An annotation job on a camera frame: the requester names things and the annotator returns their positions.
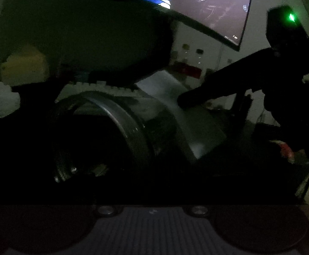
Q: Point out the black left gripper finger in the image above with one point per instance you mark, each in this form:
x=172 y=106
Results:
x=247 y=73

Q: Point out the white cleaning cloth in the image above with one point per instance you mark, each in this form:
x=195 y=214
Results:
x=201 y=132

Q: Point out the crumpled white tissue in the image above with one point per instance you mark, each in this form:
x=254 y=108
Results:
x=9 y=101

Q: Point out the dark glass jar container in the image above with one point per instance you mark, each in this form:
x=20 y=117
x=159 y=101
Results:
x=97 y=138

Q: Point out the white mechanical keyboard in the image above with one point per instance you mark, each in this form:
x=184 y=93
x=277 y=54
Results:
x=79 y=87

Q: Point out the yellow cardboard box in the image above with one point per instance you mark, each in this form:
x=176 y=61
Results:
x=27 y=65

